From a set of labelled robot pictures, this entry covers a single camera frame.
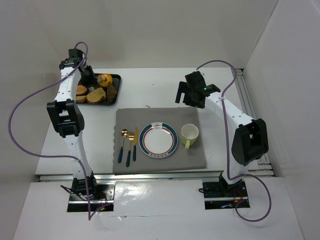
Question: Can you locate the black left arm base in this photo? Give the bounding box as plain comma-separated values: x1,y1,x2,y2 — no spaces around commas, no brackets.
60,174,115,203

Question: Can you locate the gold spoon green handle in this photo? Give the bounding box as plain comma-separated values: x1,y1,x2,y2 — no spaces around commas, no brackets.
117,129,128,163

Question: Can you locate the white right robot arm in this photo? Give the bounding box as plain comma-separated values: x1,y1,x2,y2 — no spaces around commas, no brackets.
175,71,269,186

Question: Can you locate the aluminium side rail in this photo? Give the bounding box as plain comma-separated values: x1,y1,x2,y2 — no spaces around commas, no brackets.
235,69,274,176

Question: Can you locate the aluminium front rail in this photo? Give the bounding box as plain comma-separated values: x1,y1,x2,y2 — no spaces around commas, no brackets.
39,169,275,182

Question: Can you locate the toasted bread slice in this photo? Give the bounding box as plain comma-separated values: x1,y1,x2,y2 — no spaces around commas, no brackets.
86,87,106,104

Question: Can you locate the black food tray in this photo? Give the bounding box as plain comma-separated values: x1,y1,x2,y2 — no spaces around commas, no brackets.
76,73,122,106

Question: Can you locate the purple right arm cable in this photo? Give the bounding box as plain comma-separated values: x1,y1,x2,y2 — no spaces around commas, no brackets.
196,59,272,223

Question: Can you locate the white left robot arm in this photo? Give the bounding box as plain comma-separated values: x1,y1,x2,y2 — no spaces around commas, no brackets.
46,48,97,196

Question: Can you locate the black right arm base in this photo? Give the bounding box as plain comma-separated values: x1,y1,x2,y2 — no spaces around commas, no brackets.
198,174,248,198

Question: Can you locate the orange bread roll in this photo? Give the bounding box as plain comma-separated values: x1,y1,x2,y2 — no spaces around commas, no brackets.
76,85,88,96

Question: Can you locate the gold knife green handle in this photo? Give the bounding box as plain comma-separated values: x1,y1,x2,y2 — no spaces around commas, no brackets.
132,126,139,162

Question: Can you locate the white plate green rim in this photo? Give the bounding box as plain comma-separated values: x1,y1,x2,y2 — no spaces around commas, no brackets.
138,122,179,159

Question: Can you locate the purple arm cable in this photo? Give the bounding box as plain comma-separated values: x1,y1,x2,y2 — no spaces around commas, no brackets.
8,41,107,222
196,59,272,223

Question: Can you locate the grey placemat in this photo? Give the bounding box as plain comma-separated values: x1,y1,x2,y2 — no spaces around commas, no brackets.
112,107,207,174

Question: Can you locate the brown bread piece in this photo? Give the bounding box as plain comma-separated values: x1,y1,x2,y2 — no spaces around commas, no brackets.
106,82,118,103

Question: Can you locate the orange bagel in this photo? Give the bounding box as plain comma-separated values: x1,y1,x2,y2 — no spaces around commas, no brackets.
97,73,113,88

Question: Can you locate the light green mug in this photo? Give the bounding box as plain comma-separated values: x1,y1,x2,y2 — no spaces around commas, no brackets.
181,123,199,149

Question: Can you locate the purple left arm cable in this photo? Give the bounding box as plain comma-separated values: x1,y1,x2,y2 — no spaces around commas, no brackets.
8,41,107,222

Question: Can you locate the gold fork green handle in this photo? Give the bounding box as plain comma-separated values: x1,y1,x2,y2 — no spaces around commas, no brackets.
125,131,135,168

